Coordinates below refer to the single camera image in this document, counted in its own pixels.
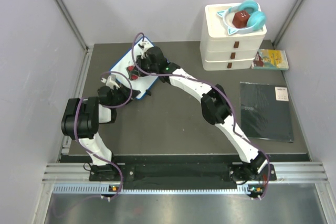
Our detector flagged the purple cable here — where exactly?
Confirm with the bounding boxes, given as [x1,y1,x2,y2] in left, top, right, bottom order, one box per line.
[73,71,133,201]
[131,32,271,201]

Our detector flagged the dark blue notebook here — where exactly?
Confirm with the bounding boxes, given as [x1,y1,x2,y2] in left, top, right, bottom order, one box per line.
[240,82,294,143]

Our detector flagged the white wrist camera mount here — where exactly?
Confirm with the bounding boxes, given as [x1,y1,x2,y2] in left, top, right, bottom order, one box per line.
[138,40,153,59]
[100,74,120,90]

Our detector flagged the slotted grey cable duct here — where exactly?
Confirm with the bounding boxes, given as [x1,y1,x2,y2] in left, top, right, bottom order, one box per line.
[52,184,257,195]

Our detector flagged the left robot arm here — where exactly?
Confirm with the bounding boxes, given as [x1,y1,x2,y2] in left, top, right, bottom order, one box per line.
[61,84,140,181]

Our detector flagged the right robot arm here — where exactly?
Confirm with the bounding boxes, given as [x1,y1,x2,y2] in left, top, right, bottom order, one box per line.
[130,42,270,180]

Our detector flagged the illustrated yellow teal book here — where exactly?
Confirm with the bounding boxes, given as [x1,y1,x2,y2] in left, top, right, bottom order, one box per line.
[251,49,289,71]

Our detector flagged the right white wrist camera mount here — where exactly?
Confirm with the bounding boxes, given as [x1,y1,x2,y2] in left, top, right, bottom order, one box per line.
[138,40,153,59]

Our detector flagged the red whiteboard eraser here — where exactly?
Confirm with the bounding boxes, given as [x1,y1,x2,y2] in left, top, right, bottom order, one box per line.
[127,66,139,81]

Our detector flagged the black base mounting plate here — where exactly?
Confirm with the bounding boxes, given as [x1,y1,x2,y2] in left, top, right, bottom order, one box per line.
[89,162,279,184]

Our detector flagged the aluminium frame rail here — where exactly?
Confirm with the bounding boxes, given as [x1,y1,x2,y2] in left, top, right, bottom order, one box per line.
[60,46,93,155]

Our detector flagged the brown cube toy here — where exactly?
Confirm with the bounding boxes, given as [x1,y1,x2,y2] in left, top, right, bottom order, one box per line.
[232,10,250,28]

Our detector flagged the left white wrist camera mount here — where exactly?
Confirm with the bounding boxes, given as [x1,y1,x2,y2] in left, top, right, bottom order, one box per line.
[100,74,120,90]

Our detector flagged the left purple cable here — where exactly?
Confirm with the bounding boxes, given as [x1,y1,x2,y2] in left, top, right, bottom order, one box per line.
[73,71,133,201]

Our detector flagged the blue framed whiteboard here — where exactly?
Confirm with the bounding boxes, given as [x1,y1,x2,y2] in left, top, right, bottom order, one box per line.
[110,37,157,100]

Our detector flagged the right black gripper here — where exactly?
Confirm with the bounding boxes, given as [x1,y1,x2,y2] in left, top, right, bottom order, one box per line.
[131,56,158,79]

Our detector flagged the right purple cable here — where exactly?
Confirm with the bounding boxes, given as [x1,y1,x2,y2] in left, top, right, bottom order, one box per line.
[131,32,271,201]

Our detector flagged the white three drawer organizer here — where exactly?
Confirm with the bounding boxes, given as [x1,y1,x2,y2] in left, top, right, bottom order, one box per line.
[200,3,267,71]

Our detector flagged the teal cat ear headphones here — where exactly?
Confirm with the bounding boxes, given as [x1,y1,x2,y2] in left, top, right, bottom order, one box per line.
[216,0,266,36]

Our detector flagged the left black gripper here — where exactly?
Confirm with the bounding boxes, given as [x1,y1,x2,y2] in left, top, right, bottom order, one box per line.
[111,83,141,108]

